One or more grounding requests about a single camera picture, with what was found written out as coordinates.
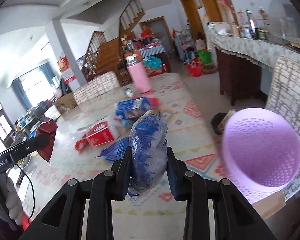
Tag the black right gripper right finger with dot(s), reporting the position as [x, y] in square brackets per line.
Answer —
[234, 216]

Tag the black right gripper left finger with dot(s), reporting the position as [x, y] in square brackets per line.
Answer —
[84, 203]

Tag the blue paper box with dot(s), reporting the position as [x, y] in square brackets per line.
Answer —
[115, 151]

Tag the blue plastic bag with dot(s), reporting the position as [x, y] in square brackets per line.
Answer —
[149, 153]

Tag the blue medicine carton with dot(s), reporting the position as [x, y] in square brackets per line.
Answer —
[132, 108]

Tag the purple perforated trash basket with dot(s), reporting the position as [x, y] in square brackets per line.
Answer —
[260, 152]

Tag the white gloved left hand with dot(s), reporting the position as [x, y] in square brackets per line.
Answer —
[12, 202]

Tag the red plastic wrapper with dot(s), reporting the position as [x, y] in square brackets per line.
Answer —
[46, 132]

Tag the red white KFC box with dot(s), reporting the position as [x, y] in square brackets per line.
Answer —
[101, 133]

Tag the checkered chair far side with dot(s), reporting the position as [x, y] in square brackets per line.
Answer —
[96, 87]

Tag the checkered chair near basket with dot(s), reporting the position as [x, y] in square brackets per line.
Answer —
[284, 99]

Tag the green cap spice jar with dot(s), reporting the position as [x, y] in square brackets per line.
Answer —
[129, 92]

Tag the wooden staircase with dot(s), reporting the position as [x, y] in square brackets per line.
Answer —
[104, 55]

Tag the sideboard with patterned cloth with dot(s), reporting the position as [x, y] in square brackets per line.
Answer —
[245, 65]

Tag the green shopping bag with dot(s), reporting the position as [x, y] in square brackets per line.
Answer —
[204, 56]

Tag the pink water bottle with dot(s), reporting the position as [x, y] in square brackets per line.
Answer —
[138, 73]

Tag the clear mesh food cover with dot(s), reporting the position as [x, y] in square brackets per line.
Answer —
[284, 21]

